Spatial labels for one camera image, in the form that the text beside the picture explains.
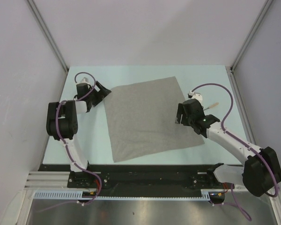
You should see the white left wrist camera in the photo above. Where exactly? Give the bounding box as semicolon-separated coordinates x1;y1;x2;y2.
78;77;90;84

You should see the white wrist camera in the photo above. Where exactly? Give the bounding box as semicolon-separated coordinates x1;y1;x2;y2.
78;77;90;84
188;91;203;104

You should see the white slotted cable duct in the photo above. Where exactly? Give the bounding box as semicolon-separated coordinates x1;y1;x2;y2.
33;190;210;201

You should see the grey cloth napkin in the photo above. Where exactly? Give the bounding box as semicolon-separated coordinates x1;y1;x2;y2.
104;77;204;163

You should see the aluminium frame post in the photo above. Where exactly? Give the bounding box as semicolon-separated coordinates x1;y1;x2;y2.
25;0;69;74
231;0;280;70

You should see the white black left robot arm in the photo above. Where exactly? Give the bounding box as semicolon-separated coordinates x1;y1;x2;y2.
46;79;112;188

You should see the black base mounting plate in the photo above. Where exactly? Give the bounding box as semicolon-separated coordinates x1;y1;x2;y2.
39;165;231;200

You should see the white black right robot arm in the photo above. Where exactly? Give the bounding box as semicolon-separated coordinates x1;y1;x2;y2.
176;99;281;197

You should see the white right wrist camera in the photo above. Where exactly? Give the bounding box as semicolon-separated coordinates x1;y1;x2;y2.
188;91;203;104

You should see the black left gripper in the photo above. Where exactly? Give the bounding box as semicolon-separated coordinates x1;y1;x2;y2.
87;81;111;107

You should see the aluminium rail left front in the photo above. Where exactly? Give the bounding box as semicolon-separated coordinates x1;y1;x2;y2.
24;171;72;189

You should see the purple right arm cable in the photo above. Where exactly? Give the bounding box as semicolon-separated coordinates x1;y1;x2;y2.
191;83;280;221

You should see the left aluminium frame post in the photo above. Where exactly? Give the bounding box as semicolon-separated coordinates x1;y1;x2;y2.
25;0;69;74

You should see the wooden handled metal spoon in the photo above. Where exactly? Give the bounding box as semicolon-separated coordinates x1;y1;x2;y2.
204;102;219;111

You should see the right aluminium frame post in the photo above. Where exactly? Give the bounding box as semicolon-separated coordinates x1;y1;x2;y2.
231;0;280;70

